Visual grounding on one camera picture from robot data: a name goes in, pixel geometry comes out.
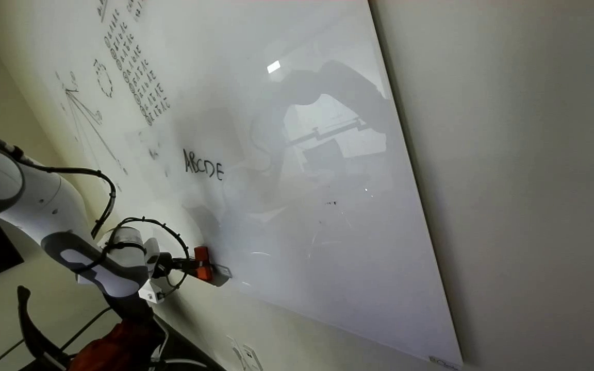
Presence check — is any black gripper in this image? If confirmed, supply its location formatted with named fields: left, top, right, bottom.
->
left=151, top=249, right=202, bottom=279

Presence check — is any orange foam eraser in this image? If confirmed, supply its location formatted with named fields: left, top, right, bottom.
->
left=193, top=244, right=214, bottom=283

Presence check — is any large white whiteboard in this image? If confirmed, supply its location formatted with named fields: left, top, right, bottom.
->
left=0, top=0, right=465, bottom=370

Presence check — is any aluminium marker tray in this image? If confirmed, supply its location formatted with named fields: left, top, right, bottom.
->
left=202, top=261, right=234, bottom=290

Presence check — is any orange red object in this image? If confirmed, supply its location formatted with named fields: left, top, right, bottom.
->
left=67, top=319, right=156, bottom=371

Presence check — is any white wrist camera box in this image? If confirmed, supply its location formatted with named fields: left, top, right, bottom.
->
left=136, top=276, right=169, bottom=305

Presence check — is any white wall outlet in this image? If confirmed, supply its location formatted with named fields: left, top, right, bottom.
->
left=229, top=339, right=265, bottom=371

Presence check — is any black curved hose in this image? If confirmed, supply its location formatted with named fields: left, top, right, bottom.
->
left=14, top=284, right=74, bottom=371

